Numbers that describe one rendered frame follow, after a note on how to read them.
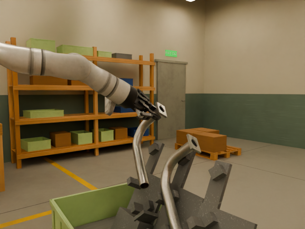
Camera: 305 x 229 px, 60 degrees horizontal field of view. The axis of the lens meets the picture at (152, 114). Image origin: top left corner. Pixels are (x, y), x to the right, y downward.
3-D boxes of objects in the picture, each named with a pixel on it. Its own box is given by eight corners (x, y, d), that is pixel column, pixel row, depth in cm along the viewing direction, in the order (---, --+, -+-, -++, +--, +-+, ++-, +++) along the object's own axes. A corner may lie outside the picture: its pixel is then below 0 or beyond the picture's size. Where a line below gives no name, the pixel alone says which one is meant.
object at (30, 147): (154, 146, 635) (154, 51, 615) (17, 169, 447) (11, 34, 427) (141, 142, 677) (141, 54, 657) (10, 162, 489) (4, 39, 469)
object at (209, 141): (174, 149, 603) (174, 130, 599) (200, 145, 648) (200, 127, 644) (213, 160, 504) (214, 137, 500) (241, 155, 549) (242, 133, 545)
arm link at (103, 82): (99, 92, 86) (107, 98, 79) (56, 67, 78) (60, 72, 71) (110, 73, 86) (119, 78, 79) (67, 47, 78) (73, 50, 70)
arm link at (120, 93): (108, 99, 91) (93, 90, 88) (129, 77, 86) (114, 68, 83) (109, 117, 85) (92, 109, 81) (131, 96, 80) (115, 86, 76)
